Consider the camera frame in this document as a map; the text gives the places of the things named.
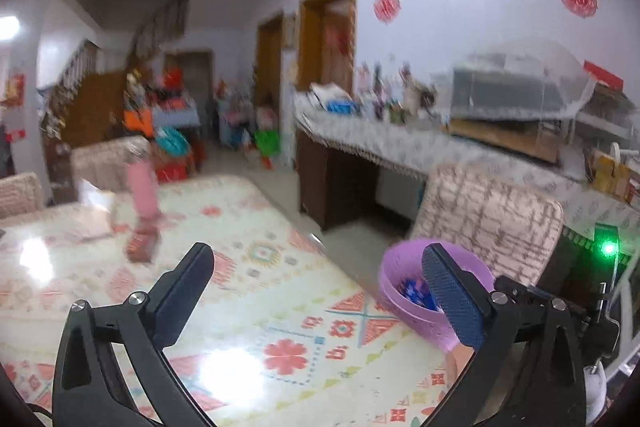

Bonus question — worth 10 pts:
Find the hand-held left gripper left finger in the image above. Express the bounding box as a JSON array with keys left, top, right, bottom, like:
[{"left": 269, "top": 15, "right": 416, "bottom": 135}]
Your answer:
[{"left": 52, "top": 242, "right": 216, "bottom": 427}]

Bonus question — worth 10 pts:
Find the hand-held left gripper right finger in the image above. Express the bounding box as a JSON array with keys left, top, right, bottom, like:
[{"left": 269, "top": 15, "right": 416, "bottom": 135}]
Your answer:
[{"left": 421, "top": 243, "right": 587, "bottom": 427}]

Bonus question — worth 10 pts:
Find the purple plastic basket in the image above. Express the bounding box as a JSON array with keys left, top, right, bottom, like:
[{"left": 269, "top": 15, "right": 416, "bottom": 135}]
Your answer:
[{"left": 378, "top": 238, "right": 496, "bottom": 353}]

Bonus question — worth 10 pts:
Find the dark red box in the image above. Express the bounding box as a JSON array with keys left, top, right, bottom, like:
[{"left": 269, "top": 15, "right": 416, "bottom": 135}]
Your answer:
[{"left": 125, "top": 227, "right": 160, "bottom": 264}]

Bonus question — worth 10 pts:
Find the patterned fabric chair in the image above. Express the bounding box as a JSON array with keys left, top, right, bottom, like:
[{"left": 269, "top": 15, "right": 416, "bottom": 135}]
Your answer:
[
  {"left": 0, "top": 172, "right": 46, "bottom": 220},
  {"left": 70, "top": 136, "right": 151, "bottom": 192},
  {"left": 415, "top": 164, "right": 566, "bottom": 293}
]

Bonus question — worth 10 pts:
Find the pink thermos bottle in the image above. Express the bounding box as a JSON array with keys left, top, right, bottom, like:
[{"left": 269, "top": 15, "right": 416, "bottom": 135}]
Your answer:
[{"left": 126, "top": 144, "right": 161, "bottom": 220}]

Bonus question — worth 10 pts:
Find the white tissue box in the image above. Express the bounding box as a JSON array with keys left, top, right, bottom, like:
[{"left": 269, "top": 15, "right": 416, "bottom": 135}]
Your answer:
[{"left": 75, "top": 181, "right": 117, "bottom": 242}]

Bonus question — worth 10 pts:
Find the sideboard with patterned cloth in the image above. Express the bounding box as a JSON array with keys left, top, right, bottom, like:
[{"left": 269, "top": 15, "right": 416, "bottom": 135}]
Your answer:
[{"left": 292, "top": 104, "right": 640, "bottom": 258}]

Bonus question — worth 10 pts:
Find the green bag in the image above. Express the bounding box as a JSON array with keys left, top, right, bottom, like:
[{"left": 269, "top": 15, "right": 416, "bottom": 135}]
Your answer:
[{"left": 254, "top": 127, "right": 282, "bottom": 160}]

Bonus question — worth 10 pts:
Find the wooden staircase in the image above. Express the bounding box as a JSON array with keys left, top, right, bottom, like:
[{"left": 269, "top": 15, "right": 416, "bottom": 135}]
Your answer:
[{"left": 40, "top": 0, "right": 196, "bottom": 148}]

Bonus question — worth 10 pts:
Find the white mesh food cover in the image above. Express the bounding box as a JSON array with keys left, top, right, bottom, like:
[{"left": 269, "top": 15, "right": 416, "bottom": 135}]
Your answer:
[{"left": 432, "top": 39, "right": 598, "bottom": 118}]

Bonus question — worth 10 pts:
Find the wooden door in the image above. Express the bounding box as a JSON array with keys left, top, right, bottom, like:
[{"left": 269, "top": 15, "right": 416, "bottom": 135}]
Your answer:
[{"left": 298, "top": 0, "right": 358, "bottom": 92}]

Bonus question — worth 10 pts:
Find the red wall calendar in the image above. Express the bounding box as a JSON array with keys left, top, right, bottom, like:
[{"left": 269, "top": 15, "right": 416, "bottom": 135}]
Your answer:
[{"left": 2, "top": 71, "right": 27, "bottom": 142}]

